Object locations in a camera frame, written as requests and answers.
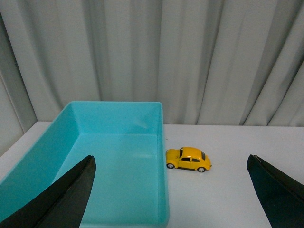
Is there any yellow beetle toy car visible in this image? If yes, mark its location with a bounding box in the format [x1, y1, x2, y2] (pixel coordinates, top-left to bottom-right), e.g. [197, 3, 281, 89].
[166, 147, 212, 173]

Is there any turquoise plastic storage box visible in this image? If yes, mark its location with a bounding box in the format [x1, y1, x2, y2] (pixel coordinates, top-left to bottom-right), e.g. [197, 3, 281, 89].
[0, 101, 169, 228]

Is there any white pleated curtain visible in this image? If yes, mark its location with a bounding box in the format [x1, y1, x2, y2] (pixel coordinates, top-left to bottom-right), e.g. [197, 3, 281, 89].
[0, 0, 304, 153]

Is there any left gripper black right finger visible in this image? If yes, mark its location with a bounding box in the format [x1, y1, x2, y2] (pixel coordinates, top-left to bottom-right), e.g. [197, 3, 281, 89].
[247, 155, 304, 228]

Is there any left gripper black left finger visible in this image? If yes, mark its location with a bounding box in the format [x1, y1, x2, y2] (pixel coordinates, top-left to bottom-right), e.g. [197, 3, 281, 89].
[0, 155, 96, 228]

